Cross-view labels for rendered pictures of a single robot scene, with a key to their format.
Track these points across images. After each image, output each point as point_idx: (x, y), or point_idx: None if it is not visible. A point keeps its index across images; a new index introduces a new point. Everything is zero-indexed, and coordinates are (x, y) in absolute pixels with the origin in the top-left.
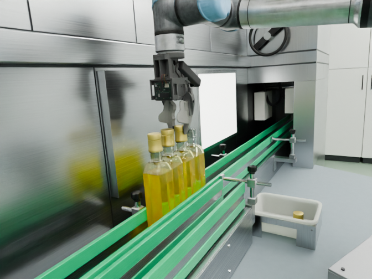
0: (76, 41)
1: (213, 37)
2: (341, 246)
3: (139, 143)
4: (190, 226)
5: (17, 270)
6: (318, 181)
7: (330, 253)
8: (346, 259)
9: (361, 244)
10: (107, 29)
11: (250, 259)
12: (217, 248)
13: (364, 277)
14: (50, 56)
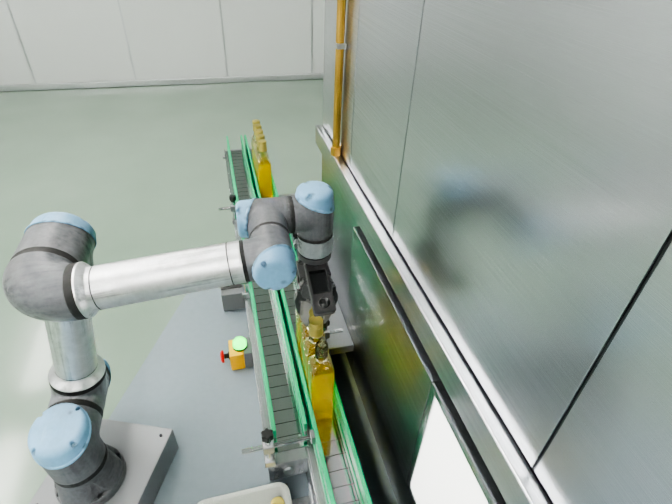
0: (350, 190)
1: (568, 472)
2: None
3: (359, 316)
4: (288, 367)
5: (333, 278)
6: None
7: None
8: (157, 453)
9: (142, 490)
10: (375, 200)
11: (259, 455)
12: (257, 374)
13: (144, 437)
14: (342, 189)
